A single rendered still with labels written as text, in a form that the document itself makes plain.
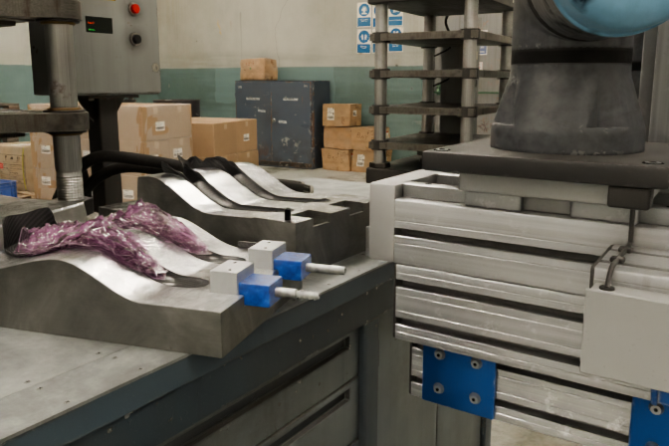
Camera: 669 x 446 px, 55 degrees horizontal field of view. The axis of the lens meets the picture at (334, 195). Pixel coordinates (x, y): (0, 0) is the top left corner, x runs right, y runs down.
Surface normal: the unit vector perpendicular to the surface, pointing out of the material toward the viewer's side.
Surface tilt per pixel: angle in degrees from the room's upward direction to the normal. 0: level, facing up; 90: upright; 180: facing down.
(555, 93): 72
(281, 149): 90
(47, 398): 0
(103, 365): 0
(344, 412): 90
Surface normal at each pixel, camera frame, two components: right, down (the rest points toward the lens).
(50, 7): 0.32, 0.17
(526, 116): -0.73, -0.19
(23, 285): -0.30, 0.17
